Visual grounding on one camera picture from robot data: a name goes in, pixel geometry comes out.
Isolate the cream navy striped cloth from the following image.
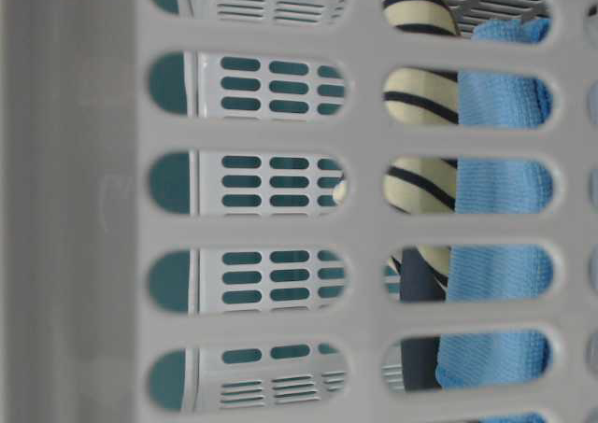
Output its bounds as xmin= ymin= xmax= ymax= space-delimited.
xmin=382 ymin=0 xmax=460 ymax=300

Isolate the blue microfiber cloth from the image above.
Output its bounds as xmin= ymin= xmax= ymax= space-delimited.
xmin=434 ymin=17 xmax=555 ymax=423

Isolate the white plastic shopping basket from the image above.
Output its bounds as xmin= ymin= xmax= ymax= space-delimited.
xmin=1 ymin=0 xmax=597 ymax=422

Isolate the dark grey cloth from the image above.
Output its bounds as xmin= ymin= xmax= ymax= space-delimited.
xmin=400 ymin=248 xmax=446 ymax=392

